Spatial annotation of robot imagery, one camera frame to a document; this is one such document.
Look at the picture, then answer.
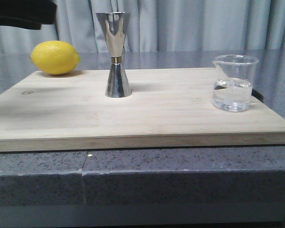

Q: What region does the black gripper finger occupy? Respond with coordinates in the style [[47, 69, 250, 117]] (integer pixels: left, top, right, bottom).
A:
[[0, 0, 57, 30]]

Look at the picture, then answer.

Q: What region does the steel double jigger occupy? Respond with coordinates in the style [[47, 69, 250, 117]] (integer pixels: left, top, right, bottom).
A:
[[96, 12, 132, 98]]

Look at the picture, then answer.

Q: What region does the clear glass beaker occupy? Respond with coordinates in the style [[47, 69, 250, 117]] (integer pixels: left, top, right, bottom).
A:
[[212, 54, 259, 112]]

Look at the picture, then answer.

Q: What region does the yellow lemon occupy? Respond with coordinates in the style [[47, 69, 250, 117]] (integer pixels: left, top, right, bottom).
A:
[[30, 40, 80, 75]]

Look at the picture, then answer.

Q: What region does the light wooden cutting board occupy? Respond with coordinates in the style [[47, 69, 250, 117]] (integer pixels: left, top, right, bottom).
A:
[[0, 68, 285, 152]]

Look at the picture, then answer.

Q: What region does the grey curtain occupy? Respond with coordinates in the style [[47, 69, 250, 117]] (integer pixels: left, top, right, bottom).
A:
[[0, 0, 285, 54]]

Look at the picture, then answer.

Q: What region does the black board handle strap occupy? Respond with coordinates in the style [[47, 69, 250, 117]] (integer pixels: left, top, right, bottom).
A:
[[251, 88, 264, 103]]

